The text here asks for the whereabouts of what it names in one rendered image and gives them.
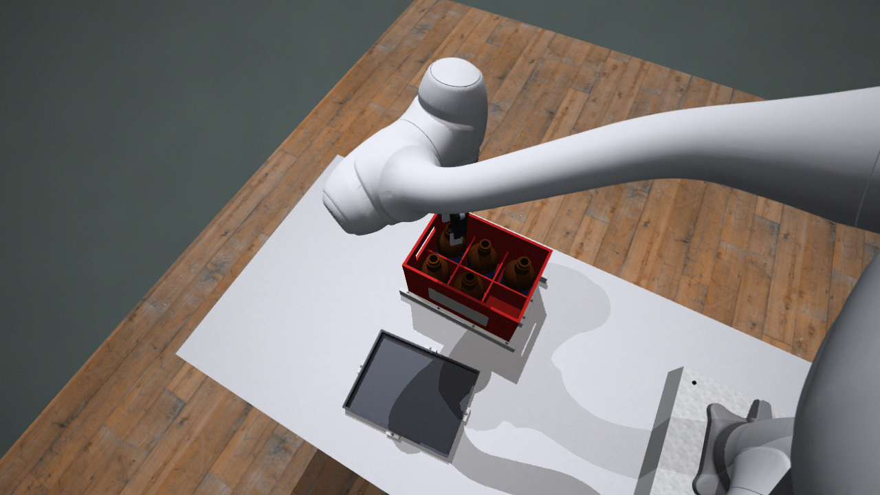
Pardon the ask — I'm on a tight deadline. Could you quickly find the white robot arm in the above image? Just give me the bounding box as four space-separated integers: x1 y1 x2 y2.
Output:
322 58 880 495

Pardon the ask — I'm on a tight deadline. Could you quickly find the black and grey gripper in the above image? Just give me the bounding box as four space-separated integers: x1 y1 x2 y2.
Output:
441 212 469 246

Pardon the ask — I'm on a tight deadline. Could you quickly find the brown glass bottle with blue label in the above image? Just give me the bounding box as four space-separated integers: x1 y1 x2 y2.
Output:
466 239 498 279

